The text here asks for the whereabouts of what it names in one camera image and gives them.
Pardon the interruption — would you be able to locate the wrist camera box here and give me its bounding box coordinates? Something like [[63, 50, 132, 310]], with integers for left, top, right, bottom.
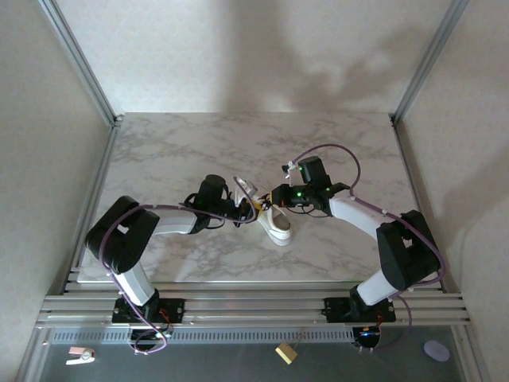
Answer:
[[231, 176, 258, 209], [282, 160, 302, 187]]

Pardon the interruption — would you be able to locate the purple oval object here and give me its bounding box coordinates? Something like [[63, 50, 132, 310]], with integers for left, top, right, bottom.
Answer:
[[423, 340, 451, 363]]

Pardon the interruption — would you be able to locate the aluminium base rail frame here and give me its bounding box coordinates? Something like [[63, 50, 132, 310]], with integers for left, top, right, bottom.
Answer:
[[35, 280, 472, 329]]

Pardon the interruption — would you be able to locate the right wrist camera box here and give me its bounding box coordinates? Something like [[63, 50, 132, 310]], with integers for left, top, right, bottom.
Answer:
[[282, 160, 302, 187]]

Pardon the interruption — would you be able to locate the grey slotted cable duct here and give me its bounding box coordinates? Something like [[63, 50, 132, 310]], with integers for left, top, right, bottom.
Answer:
[[51, 326, 356, 345]]

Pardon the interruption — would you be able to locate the white shoe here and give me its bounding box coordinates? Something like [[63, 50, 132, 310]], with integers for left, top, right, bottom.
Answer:
[[255, 202, 294, 248]]

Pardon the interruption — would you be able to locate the aluminium side rail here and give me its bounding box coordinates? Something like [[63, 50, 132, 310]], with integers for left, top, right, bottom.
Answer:
[[391, 119, 447, 294], [59, 121, 121, 295]]

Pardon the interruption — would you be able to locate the base electronics board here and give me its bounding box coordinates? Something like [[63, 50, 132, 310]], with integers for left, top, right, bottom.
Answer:
[[351, 325, 383, 352], [127, 327, 175, 348]]

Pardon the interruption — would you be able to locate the pink and white clip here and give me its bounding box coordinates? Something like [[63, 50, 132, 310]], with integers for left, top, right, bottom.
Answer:
[[65, 346, 97, 366]]

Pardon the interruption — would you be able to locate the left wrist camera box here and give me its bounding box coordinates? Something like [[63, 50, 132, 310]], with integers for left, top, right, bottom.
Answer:
[[231, 176, 258, 209]]

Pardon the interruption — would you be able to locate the aluminium corner post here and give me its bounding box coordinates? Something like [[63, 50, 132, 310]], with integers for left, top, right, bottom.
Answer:
[[37, 0, 123, 125], [390, 0, 471, 123]]

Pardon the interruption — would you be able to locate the brass padlock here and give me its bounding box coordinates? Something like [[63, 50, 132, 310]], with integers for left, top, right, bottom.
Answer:
[[274, 330, 309, 365]]

